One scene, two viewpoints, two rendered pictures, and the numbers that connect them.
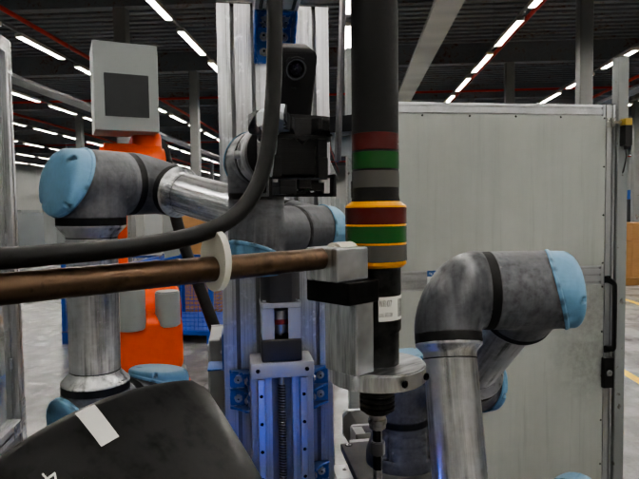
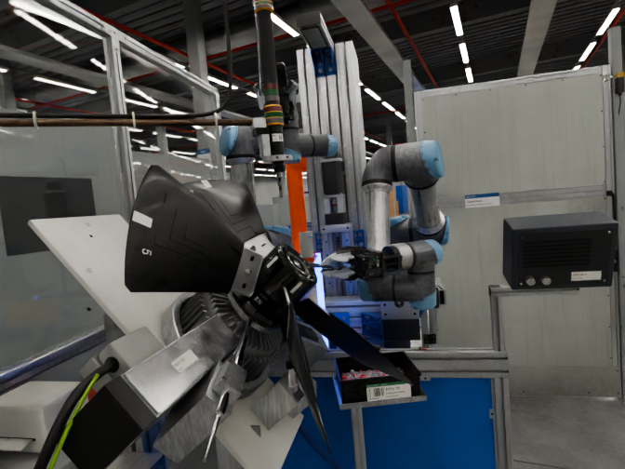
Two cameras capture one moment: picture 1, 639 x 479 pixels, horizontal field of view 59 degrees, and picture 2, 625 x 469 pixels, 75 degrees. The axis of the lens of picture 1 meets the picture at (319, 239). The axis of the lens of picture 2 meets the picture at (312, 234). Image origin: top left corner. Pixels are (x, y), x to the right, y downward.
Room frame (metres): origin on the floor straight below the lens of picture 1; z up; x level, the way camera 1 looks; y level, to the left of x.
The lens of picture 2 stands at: (-0.47, -0.45, 1.34)
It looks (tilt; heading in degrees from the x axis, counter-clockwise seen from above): 4 degrees down; 21
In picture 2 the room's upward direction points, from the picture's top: 5 degrees counter-clockwise
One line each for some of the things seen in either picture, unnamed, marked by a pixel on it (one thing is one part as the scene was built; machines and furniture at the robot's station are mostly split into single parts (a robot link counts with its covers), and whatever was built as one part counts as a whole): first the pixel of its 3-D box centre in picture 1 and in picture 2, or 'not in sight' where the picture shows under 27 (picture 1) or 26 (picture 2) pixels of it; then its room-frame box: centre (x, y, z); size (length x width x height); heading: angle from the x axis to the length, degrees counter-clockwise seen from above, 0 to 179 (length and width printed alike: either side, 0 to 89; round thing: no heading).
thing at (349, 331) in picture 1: (367, 313); (272, 140); (0.40, -0.03, 1.50); 0.09 x 0.07 x 0.10; 134
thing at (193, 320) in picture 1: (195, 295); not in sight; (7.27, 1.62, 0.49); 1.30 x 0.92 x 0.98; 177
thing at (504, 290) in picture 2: not in sight; (532, 289); (0.85, -0.61, 1.04); 0.24 x 0.03 x 0.03; 99
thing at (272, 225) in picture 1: (264, 234); (293, 145); (0.78, 0.08, 1.54); 0.11 x 0.08 x 0.11; 144
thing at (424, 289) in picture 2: not in sight; (416, 288); (0.71, -0.30, 1.08); 0.11 x 0.08 x 0.11; 91
